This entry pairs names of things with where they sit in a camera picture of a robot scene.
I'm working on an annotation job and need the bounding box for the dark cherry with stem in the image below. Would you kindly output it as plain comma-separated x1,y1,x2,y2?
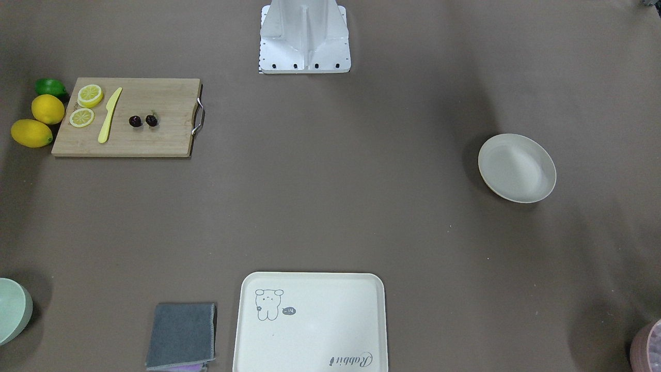
145,110,159,128

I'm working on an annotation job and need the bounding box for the yellow lemon far end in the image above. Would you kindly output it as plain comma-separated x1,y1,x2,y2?
10,119,54,148

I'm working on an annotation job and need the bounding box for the beige round plate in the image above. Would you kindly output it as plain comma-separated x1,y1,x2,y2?
478,133,557,204

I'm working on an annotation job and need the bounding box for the wooden cutting board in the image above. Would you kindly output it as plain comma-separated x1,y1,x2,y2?
52,77,203,158

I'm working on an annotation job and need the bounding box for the lemon slice near lime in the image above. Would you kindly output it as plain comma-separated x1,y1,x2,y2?
76,84,104,109

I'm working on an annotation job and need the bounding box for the mint green bowl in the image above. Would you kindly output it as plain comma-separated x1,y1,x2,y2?
1,278,33,345

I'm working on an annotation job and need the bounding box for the yellow plastic knife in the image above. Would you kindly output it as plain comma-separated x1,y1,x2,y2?
97,87,122,144

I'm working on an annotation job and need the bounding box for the white rabbit tray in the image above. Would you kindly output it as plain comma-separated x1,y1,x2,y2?
233,272,389,371

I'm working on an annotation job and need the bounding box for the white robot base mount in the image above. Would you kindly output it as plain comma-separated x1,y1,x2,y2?
258,1,352,74

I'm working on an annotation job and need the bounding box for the green lime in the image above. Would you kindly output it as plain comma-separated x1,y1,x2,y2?
35,78,68,99

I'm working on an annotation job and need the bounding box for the pink bowl with ice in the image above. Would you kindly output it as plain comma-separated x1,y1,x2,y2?
629,320,660,371

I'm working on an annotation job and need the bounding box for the yellow lemon near lime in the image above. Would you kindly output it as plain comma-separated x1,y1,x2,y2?
31,94,65,126

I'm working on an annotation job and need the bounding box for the grey folded cloth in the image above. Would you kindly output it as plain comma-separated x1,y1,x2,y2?
146,302,216,371

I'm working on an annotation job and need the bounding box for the lemon slice near lemons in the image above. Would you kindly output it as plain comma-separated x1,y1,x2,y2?
69,107,96,129

